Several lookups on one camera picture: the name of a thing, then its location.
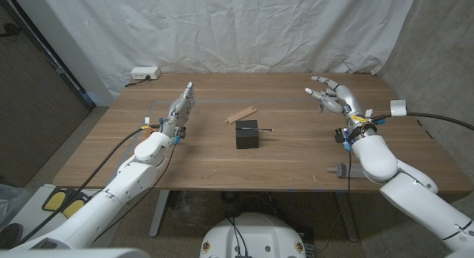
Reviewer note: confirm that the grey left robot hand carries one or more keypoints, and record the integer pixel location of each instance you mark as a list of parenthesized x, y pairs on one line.
[(180, 109)]

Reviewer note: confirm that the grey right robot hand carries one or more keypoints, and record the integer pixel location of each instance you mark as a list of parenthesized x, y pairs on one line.
[(342, 98)]

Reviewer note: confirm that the thin black pen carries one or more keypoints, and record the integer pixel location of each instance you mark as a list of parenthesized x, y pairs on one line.
[(255, 129)]

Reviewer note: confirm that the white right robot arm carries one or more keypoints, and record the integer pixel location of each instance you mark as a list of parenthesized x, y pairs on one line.
[(400, 180)]

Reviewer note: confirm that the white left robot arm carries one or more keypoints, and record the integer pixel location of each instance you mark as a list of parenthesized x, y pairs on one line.
[(126, 180)]

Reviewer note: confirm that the clear plastic syringe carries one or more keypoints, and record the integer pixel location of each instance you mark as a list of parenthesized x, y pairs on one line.
[(350, 170)]

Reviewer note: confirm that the white power strip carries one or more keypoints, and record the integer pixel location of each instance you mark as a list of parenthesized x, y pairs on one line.
[(145, 72)]

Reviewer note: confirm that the tan ridged wooden strip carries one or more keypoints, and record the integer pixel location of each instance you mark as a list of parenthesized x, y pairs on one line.
[(241, 114)]

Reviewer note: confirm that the black cube box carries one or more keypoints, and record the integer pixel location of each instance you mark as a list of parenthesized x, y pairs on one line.
[(247, 137)]

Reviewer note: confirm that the white wrinkled backdrop cloth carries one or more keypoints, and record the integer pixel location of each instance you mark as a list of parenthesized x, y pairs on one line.
[(229, 32)]

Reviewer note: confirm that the grey metal table leg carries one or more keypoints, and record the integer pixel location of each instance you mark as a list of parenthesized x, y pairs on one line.
[(159, 213), (348, 217)]

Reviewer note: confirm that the yellow foot pedal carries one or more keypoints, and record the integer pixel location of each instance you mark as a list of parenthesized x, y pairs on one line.
[(55, 200), (73, 208)]

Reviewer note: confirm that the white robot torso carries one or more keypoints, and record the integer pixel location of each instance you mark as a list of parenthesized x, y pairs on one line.
[(252, 239)]

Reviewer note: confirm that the white pedal platform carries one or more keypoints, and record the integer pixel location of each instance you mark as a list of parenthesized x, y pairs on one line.
[(26, 213)]

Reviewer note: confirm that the clear plastic bag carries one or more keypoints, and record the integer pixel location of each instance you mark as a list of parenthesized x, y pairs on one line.
[(11, 206)]

